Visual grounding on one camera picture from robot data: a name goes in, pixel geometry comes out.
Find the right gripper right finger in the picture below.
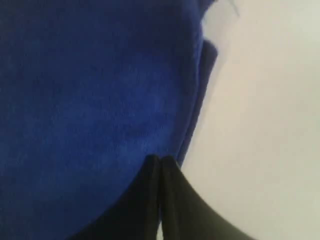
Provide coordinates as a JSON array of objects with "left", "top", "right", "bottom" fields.
[{"left": 159, "top": 156, "right": 252, "bottom": 240}]

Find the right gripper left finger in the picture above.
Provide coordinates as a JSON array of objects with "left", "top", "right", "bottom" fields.
[{"left": 69, "top": 155, "right": 160, "bottom": 240}]

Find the blue microfiber towel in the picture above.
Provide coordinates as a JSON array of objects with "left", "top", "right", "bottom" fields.
[{"left": 0, "top": 0, "right": 217, "bottom": 240}]

